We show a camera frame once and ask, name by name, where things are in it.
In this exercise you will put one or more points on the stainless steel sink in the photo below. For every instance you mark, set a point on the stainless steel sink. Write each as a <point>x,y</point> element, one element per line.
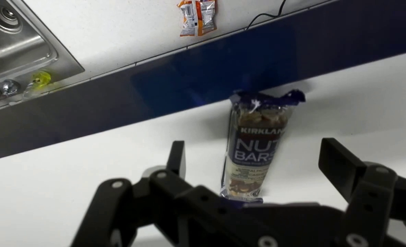
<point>19,42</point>

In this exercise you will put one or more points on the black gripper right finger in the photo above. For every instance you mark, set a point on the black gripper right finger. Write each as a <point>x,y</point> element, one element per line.
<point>372,201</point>

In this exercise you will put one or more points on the orange snack packet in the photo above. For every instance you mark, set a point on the orange snack packet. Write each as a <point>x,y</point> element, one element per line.
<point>197,16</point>

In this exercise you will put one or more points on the blue nut bar wrapper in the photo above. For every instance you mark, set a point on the blue nut bar wrapper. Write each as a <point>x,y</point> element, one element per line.
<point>252,146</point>

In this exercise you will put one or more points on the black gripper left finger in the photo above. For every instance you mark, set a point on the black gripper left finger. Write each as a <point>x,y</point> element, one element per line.
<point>134,215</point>

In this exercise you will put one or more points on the chrome sink faucet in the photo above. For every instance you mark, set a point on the chrome sink faucet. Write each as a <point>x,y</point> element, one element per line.
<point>4,90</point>

